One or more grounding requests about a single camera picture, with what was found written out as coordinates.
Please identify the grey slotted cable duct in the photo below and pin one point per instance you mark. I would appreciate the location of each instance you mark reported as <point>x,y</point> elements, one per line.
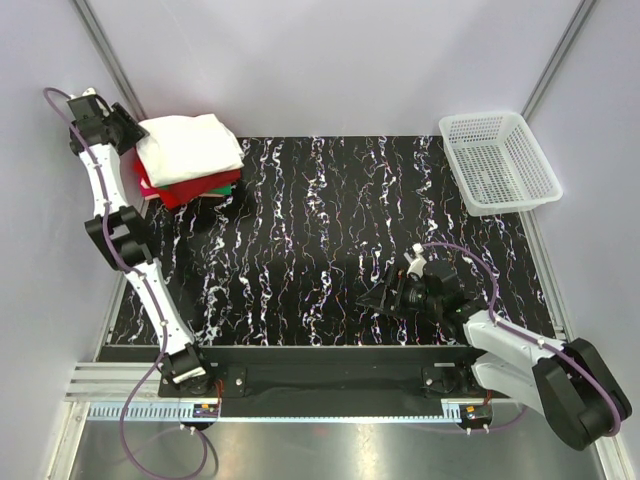
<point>435,412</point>

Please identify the white printed t-shirt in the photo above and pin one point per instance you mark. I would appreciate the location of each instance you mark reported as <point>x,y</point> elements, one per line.
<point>181,148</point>

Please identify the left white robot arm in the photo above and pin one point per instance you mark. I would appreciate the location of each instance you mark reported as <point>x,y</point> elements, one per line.
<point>121,234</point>

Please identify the white plastic basket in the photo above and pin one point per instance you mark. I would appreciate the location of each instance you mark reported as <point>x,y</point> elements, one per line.
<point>497,163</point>

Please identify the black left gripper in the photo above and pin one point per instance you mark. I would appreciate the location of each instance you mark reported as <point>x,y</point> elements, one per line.
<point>132,133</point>

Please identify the pink folded t-shirt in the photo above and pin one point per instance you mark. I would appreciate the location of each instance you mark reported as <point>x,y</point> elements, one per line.
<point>148,193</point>

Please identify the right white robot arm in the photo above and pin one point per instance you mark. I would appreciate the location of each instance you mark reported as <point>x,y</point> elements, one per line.
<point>567,382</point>

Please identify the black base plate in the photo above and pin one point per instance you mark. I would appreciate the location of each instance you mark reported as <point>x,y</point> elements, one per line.
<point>365,375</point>

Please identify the green folded t-shirt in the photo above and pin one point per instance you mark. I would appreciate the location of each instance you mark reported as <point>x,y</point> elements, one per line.
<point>220,192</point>

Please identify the dark red folded t-shirt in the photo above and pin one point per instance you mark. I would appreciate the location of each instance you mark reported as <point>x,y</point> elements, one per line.
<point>183,192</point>

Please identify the bright red folded t-shirt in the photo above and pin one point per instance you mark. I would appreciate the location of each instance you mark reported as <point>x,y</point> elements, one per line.
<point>141,175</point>

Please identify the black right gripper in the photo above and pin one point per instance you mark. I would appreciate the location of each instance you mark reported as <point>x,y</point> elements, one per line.
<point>377,296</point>

